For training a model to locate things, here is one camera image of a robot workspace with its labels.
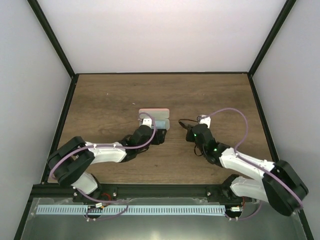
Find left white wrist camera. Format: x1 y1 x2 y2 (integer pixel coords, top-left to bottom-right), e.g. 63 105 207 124
139 117 154 128

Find light blue slotted strip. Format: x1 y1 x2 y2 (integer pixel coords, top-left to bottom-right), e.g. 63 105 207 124
36 205 226 216

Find black aluminium frame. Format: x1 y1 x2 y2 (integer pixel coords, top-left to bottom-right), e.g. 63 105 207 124
14 0 314 240

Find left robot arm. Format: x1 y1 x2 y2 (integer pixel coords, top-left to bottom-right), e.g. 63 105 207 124
47 124 167 202

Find purple cable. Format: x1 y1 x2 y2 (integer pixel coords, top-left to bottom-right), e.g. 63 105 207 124
203 107 305 221
49 112 157 222

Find light blue cleaning cloth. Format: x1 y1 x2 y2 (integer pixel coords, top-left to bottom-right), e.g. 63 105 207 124
155 120 166 129

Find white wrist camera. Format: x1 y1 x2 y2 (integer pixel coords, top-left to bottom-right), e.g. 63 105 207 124
197 114 211 129
139 117 154 128

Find grey metal front plate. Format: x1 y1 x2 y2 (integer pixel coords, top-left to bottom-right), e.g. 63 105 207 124
22 198 307 240

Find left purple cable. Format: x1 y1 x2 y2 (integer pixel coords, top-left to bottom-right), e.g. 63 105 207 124
49 112 157 222

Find pink glasses case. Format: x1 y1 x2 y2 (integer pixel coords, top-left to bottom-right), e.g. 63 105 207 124
138 108 170 130

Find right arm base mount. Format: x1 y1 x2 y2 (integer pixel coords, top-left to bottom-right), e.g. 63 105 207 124
205 184 244 205

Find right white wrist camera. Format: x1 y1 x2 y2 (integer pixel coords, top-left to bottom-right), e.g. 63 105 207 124
197 114 211 129

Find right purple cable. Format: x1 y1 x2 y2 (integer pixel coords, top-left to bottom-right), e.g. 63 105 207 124
203 107 305 221

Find black sunglasses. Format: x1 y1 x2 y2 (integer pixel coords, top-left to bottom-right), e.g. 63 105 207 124
178 119 199 131

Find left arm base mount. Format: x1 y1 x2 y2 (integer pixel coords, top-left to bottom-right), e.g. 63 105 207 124
72 185 117 204

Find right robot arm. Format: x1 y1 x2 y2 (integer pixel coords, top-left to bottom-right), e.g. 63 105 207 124
186 123 309 216

